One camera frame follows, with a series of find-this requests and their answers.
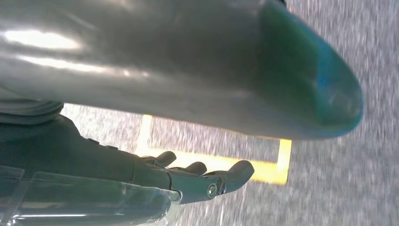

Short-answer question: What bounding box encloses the clear plastic film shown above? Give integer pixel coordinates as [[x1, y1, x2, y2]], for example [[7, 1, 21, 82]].
[[0, 165, 182, 226]]

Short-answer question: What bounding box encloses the yellow floor tape square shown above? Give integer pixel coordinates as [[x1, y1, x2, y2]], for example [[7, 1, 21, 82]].
[[135, 114, 293, 186]]

